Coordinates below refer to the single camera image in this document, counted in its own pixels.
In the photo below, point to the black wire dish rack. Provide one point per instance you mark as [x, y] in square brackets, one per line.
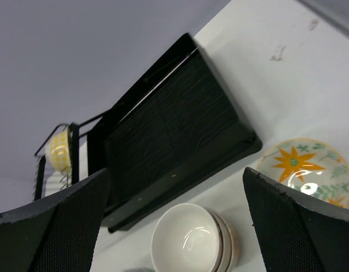
[47, 179]

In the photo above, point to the beige bowl front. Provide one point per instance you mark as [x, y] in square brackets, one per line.
[235, 243]

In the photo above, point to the black drain tray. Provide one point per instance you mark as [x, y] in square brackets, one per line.
[174, 128]

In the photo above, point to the beige bowl back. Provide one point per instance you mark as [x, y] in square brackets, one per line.
[186, 238]

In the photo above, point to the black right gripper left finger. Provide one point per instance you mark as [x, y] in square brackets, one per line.
[57, 232]

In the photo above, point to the yellow dotted white bowl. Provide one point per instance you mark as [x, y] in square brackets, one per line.
[58, 151]

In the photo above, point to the light blue bowl back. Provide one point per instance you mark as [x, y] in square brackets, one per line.
[139, 269]

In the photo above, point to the floral orange green bowl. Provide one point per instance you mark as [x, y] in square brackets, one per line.
[309, 166]

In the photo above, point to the aluminium table edge rail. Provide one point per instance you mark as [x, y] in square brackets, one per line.
[333, 15]

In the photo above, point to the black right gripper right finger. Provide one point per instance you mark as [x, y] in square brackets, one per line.
[295, 231]

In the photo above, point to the beige bowl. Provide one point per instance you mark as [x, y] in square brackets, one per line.
[186, 238]
[227, 252]
[235, 243]

